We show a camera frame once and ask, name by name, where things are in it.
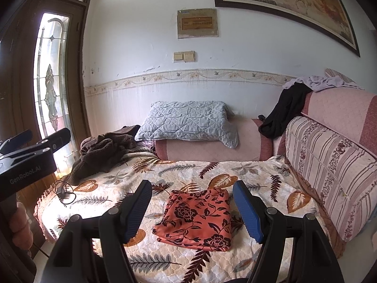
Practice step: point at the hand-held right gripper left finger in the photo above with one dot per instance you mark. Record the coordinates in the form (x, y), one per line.
(138, 212)

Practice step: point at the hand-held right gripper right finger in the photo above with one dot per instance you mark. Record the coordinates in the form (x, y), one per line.
(247, 212)

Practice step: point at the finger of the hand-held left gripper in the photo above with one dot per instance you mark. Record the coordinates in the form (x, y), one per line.
(17, 140)
(57, 140)

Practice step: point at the orange floral shirt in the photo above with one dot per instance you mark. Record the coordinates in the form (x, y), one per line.
(194, 221)

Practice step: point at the person's left hand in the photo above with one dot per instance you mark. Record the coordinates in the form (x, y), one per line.
(21, 227)

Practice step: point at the brown fleece garment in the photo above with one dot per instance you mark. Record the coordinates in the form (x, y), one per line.
(97, 156)

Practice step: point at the wooden stained glass door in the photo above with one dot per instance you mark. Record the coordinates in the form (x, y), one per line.
(50, 94)

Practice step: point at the purple patterned cloth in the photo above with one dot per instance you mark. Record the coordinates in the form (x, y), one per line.
(147, 145)

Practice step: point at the leaf print blanket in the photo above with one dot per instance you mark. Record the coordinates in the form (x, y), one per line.
(191, 171)

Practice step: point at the small black object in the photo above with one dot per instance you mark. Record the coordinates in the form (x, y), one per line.
(261, 117)

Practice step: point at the striped floral cushion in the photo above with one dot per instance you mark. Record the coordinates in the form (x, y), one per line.
(332, 165)

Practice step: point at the grey quilted pillow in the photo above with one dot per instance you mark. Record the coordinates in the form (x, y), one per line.
(185, 121)

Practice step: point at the black garment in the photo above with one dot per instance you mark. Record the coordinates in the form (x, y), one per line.
(285, 109)

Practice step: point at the pink sofa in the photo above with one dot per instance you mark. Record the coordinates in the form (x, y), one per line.
(338, 106)

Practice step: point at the lavender garment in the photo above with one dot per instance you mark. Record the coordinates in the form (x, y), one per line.
(321, 82)

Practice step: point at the beige light switch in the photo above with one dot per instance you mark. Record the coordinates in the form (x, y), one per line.
(178, 57)
(189, 56)

